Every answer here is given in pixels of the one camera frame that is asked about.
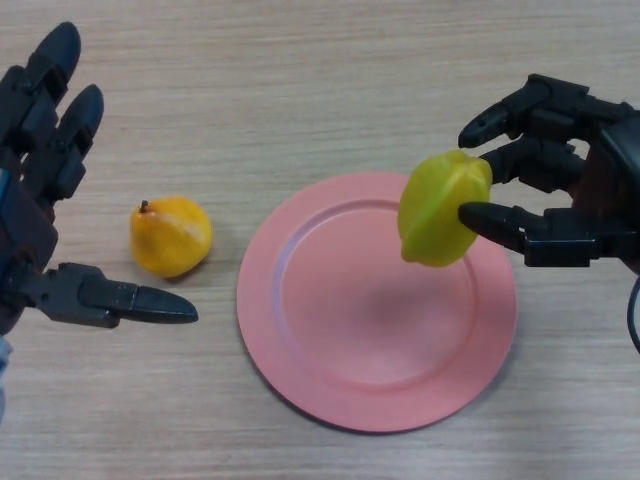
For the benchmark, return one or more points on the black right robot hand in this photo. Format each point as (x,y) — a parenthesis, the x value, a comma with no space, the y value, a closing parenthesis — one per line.
(610,170)

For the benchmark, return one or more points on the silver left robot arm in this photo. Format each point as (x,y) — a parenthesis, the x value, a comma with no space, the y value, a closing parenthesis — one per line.
(4,385)

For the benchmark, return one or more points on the orange-yellow pear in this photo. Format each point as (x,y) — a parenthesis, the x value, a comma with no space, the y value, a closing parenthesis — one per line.
(167,240)

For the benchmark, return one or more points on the yellow starfruit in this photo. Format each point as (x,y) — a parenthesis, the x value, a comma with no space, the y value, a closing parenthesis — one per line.
(432,220)

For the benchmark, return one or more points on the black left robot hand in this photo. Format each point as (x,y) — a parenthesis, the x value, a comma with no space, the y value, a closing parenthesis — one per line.
(30,182)

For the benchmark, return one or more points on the pink round plate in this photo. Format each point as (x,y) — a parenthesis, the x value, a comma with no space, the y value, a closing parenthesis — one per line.
(360,340)

